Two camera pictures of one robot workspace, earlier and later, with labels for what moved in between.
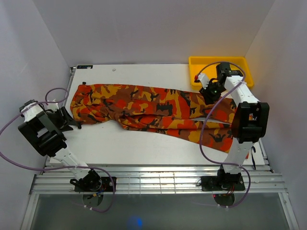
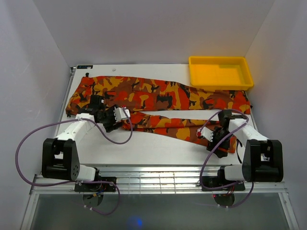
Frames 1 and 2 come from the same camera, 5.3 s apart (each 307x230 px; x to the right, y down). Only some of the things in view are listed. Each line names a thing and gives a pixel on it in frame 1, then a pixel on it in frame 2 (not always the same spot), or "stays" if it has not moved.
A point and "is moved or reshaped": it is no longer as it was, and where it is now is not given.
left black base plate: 107,186 stays
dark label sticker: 84,66 stays
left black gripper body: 57,118 to 108,119
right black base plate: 211,183 stays
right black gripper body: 212,92 to 218,137
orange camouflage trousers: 185,116 is moved or reshaped
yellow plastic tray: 207,65 stays
